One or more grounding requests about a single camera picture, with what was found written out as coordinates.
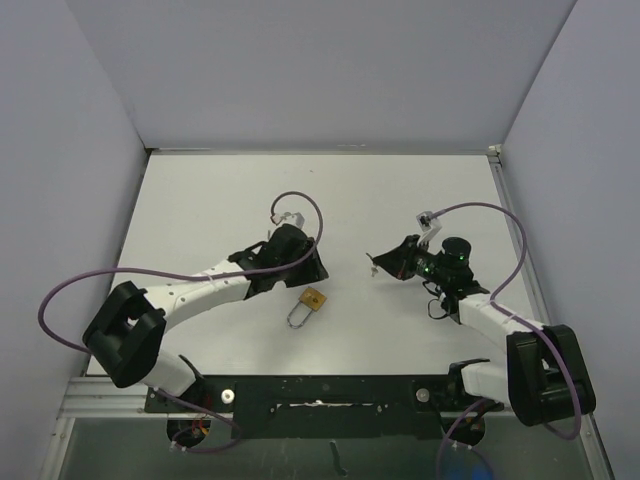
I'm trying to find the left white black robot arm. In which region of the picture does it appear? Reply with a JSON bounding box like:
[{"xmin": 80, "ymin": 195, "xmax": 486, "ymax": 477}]
[{"xmin": 82, "ymin": 224, "xmax": 329, "ymax": 411}]

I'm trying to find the purple cable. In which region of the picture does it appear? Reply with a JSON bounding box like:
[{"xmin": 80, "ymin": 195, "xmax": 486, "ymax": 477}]
[
  {"xmin": 424, "ymin": 202, "xmax": 584, "ymax": 480},
  {"xmin": 38, "ymin": 191, "xmax": 324, "ymax": 454}
]

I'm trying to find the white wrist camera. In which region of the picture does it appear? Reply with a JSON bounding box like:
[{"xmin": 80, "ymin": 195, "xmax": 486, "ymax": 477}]
[
  {"xmin": 416, "ymin": 211, "xmax": 442, "ymax": 248},
  {"xmin": 270, "ymin": 212, "xmax": 305, "ymax": 229}
]

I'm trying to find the black loop wire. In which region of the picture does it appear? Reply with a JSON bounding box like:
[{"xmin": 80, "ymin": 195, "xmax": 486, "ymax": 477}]
[{"xmin": 427, "ymin": 294, "xmax": 454, "ymax": 321}]

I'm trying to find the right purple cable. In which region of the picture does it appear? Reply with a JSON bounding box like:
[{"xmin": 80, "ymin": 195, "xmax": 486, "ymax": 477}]
[{"xmin": 424, "ymin": 202, "xmax": 584, "ymax": 480}]

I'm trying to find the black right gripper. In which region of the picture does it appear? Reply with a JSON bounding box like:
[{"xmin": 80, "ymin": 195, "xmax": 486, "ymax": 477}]
[{"xmin": 375, "ymin": 234, "xmax": 450, "ymax": 287}]

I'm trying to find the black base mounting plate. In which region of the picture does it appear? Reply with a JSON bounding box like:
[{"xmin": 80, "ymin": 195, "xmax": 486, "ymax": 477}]
[{"xmin": 144, "ymin": 374, "xmax": 475, "ymax": 446}]

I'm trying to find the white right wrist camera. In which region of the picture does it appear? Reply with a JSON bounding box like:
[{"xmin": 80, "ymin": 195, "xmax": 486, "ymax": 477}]
[{"xmin": 416, "ymin": 211, "xmax": 442, "ymax": 248}]

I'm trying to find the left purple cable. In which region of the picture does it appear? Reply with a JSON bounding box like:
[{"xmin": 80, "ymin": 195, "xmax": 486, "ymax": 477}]
[{"xmin": 38, "ymin": 191, "xmax": 324, "ymax": 454}]

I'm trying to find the large brass padlock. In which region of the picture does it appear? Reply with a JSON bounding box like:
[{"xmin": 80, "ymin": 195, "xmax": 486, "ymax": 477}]
[{"xmin": 286, "ymin": 287, "xmax": 327, "ymax": 330}]

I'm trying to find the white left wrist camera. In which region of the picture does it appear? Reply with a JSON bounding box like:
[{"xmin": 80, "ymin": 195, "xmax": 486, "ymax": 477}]
[{"xmin": 270, "ymin": 212, "xmax": 305, "ymax": 229}]

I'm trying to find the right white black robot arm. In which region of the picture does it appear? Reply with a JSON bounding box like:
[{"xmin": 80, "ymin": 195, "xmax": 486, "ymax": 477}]
[{"xmin": 372, "ymin": 235, "xmax": 596, "ymax": 426}]

